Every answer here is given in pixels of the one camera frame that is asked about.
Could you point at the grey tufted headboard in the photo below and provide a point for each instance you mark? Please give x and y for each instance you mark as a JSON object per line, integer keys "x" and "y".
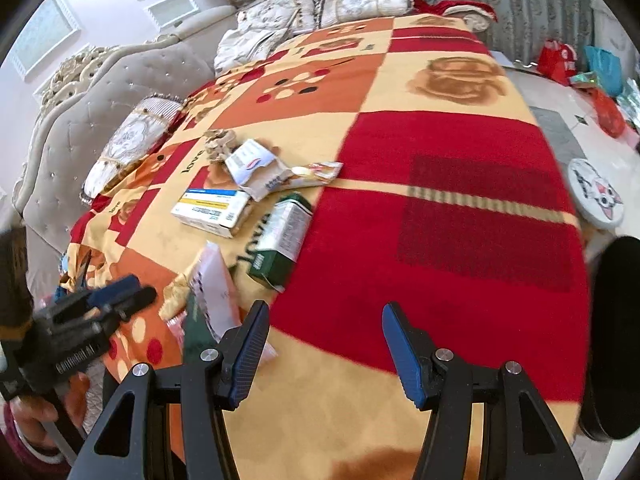
{"x": 90, "y": 105}

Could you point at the embroidered long pillow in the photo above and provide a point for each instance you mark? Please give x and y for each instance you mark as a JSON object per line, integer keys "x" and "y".
{"x": 365, "y": 7}

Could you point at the white yellow blue box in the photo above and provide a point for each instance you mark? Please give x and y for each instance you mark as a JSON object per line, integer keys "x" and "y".
{"x": 210, "y": 212}

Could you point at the embroidered square pillow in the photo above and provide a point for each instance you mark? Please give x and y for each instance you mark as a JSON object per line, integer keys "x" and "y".
{"x": 275, "y": 10}

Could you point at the teal shopping bag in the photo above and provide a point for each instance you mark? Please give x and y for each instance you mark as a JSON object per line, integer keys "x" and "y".
{"x": 605, "y": 70}

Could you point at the red shopping bag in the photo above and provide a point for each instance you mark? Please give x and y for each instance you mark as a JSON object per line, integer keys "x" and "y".
{"x": 555, "y": 62}

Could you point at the gold wrapper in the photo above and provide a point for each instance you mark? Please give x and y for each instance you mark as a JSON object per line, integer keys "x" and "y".
{"x": 177, "y": 297}

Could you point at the person's left hand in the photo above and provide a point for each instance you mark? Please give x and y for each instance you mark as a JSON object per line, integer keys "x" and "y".
{"x": 35, "y": 412}

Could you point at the striped round-print cushion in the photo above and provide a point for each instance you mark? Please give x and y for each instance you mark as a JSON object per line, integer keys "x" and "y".
{"x": 130, "y": 147}

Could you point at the red plastic bag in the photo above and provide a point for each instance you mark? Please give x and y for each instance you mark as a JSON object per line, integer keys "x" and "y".
{"x": 610, "y": 112}

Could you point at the red orange printed blanket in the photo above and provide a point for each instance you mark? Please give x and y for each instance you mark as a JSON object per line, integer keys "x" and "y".
{"x": 425, "y": 160}

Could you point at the cat print round stool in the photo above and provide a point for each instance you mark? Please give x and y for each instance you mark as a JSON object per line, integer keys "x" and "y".
{"x": 597, "y": 192}

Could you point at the red white folded blanket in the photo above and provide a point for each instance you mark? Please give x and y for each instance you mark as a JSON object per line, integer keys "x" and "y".
{"x": 460, "y": 12}

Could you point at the green white carton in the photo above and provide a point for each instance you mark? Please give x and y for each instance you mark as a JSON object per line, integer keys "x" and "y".
{"x": 282, "y": 240}

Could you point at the white folded quilt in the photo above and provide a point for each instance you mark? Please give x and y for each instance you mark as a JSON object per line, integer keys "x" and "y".
{"x": 247, "y": 52}

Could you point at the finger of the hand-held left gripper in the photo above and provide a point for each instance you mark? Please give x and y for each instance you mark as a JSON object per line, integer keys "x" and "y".
{"x": 135, "y": 305}
{"x": 117, "y": 290}

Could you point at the crumpled brown paper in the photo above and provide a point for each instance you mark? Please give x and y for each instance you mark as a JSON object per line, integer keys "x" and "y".
{"x": 220, "y": 145}

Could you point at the silver foil bag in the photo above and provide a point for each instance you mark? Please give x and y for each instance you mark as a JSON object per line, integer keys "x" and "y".
{"x": 631, "y": 102}

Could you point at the orange white sachet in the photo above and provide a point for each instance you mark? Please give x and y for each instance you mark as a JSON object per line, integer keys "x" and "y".
{"x": 322, "y": 172}

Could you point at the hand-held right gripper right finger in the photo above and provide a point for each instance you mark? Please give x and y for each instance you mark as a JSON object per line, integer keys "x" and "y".
{"x": 402, "y": 355}

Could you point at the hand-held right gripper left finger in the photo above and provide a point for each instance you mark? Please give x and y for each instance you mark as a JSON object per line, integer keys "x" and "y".
{"x": 247, "y": 355}

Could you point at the torn white blue box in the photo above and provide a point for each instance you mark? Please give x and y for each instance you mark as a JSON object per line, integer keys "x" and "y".
{"x": 252, "y": 167}

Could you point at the white plastic packet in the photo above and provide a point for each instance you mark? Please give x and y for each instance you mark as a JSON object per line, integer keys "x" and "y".
{"x": 217, "y": 290}

